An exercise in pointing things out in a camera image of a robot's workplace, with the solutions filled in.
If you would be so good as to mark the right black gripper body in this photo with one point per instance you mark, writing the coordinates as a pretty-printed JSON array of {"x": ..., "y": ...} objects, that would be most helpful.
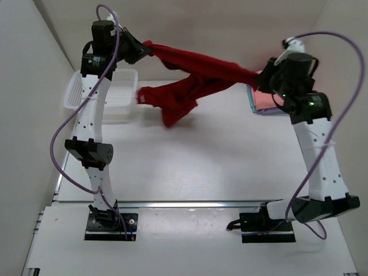
[{"x": 271, "y": 81}]

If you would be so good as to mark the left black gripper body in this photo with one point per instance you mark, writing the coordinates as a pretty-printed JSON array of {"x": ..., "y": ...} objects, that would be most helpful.
[{"x": 129, "y": 46}]

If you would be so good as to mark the red t shirt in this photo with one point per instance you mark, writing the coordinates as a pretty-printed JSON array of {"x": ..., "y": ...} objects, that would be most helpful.
[{"x": 207, "y": 75}]

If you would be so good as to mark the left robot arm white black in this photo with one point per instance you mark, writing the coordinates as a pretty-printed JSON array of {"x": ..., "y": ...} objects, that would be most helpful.
[{"x": 110, "y": 45}]

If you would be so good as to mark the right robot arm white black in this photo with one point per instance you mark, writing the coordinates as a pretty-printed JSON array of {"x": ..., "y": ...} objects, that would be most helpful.
[{"x": 290, "y": 76}]

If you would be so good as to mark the folded pink t shirt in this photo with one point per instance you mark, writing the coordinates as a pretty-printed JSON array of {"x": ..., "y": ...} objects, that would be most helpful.
[{"x": 265, "y": 101}]

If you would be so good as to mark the folded teal t shirt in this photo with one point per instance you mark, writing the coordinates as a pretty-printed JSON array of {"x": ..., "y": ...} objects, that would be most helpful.
[{"x": 250, "y": 98}]

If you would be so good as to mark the folded purple t shirt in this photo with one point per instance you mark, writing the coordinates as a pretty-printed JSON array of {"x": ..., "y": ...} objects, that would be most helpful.
[{"x": 271, "y": 112}]

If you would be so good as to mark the white plastic basket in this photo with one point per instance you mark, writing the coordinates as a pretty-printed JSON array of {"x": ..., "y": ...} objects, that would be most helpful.
[{"x": 120, "y": 99}]

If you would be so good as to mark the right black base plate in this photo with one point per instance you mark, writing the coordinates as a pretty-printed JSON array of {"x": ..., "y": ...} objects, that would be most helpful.
[{"x": 258, "y": 228}]

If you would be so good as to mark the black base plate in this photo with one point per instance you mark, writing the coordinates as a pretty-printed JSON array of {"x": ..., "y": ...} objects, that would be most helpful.
[
  {"x": 258, "y": 228},
  {"x": 95, "y": 231}
]

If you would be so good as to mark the aluminium rail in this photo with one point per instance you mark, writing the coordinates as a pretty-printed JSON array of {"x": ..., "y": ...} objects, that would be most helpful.
[{"x": 189, "y": 204}]

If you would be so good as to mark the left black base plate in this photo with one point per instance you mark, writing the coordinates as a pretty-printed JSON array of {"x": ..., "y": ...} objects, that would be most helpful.
[{"x": 95, "y": 231}]

